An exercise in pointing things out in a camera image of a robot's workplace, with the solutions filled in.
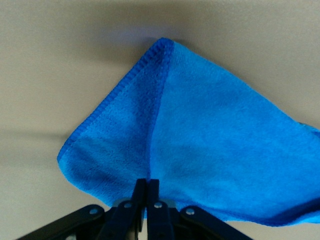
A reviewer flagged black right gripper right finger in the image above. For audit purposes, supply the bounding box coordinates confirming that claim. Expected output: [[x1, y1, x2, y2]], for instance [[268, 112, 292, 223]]
[[146, 178, 176, 240]]

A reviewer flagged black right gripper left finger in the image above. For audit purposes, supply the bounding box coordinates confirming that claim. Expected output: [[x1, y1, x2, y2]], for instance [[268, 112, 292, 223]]
[[96, 177, 147, 240]]

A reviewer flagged blue microfibre towel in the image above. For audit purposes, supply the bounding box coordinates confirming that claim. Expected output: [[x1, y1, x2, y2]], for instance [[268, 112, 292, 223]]
[[56, 36, 320, 228]]

